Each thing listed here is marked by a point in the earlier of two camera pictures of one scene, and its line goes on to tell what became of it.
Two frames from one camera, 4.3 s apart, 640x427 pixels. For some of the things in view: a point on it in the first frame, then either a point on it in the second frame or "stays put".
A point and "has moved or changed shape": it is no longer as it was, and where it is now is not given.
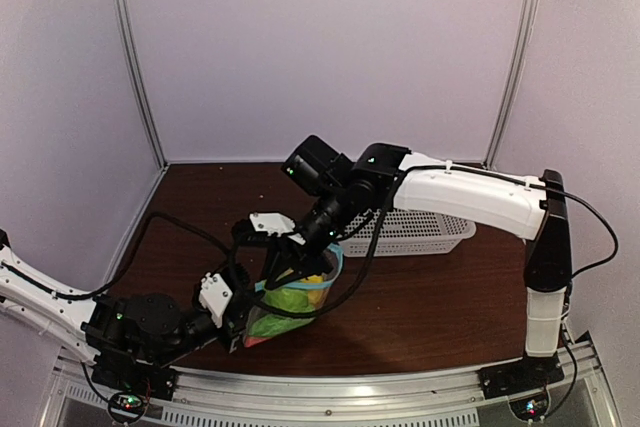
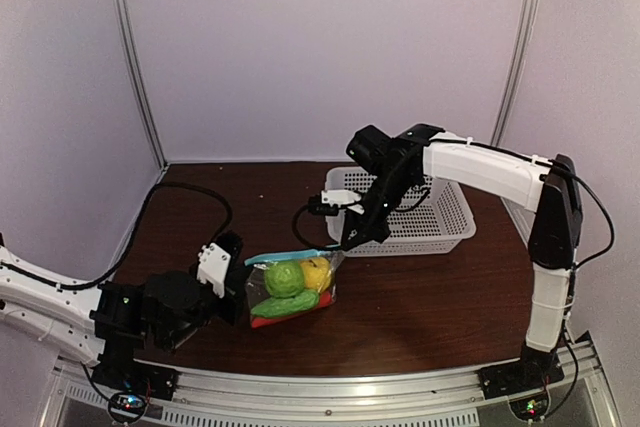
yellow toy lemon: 316,296 has moved or changed shape
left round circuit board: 125,407 stays put
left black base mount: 150,380 stays put
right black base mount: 528,373 stays put
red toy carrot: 249,341 to 256,322
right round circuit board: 530,408 stays put
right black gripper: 303,261 to 368,230
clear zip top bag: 292,304 has moved or changed shape
